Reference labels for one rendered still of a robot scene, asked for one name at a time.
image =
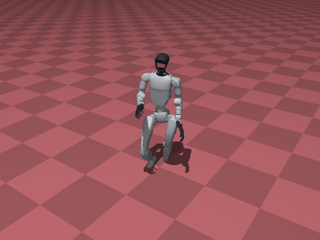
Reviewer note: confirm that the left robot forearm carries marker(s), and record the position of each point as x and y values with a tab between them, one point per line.
178	112

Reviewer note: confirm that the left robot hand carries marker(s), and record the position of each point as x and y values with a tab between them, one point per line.
179	125

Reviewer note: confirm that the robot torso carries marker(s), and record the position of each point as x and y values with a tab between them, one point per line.
160	91

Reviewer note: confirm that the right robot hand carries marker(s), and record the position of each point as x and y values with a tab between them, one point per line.
138	110

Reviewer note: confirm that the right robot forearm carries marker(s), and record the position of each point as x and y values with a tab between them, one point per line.
139	100

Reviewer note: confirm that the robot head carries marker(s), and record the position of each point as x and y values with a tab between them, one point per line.
161	58

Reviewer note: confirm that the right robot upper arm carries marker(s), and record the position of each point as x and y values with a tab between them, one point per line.
143	84

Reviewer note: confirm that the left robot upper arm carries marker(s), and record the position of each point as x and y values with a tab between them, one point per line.
177	84

